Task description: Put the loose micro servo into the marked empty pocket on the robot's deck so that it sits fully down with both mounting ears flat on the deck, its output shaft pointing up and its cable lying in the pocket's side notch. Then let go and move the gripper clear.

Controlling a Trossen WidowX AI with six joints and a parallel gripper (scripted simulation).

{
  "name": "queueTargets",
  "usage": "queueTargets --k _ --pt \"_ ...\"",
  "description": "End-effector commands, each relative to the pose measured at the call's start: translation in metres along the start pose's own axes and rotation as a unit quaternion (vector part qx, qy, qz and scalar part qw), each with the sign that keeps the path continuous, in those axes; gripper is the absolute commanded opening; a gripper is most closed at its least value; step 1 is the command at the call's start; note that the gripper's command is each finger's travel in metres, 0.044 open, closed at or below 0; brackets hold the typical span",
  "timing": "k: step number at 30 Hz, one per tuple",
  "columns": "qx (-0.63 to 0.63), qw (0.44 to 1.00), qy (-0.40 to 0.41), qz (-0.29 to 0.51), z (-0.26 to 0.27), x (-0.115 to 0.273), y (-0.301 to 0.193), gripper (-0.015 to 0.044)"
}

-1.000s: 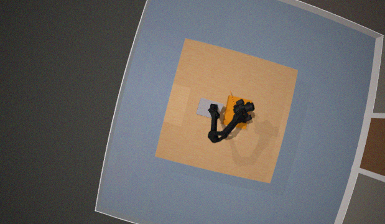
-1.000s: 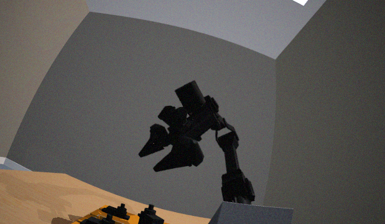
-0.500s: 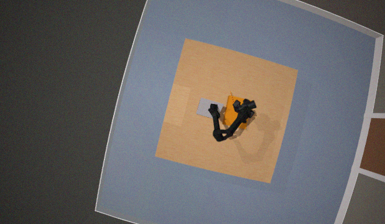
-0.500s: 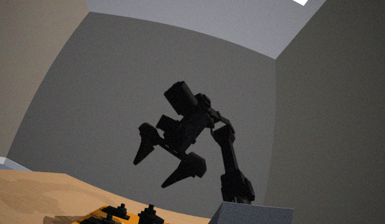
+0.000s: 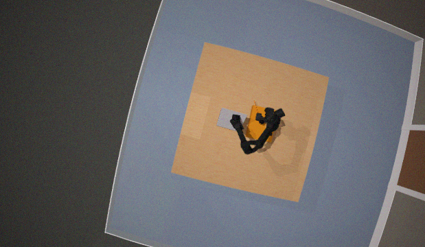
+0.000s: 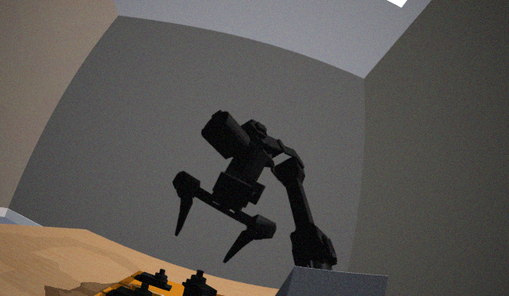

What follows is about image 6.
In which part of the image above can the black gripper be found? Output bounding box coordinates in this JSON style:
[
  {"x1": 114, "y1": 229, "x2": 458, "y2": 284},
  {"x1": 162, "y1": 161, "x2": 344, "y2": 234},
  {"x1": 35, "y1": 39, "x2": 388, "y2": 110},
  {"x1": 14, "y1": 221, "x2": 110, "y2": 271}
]
[{"x1": 173, "y1": 164, "x2": 276, "y2": 263}]

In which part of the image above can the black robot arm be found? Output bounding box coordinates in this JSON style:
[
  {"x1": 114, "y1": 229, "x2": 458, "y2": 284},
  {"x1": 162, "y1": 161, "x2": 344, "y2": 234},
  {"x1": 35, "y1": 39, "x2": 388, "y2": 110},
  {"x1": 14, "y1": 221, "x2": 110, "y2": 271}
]
[{"x1": 201, "y1": 110, "x2": 337, "y2": 271}]

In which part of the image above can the orange flat panel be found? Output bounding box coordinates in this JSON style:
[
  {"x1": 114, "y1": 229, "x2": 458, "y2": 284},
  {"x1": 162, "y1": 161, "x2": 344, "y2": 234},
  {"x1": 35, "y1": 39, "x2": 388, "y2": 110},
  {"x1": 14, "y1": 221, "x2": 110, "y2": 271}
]
[{"x1": 94, "y1": 269, "x2": 184, "y2": 296}]

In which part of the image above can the black micro servo with orange cable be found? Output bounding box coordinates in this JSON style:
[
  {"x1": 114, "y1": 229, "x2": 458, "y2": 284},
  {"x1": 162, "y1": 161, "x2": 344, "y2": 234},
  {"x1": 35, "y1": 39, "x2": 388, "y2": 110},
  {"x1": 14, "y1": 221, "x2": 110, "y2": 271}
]
[{"x1": 182, "y1": 270, "x2": 218, "y2": 296}]

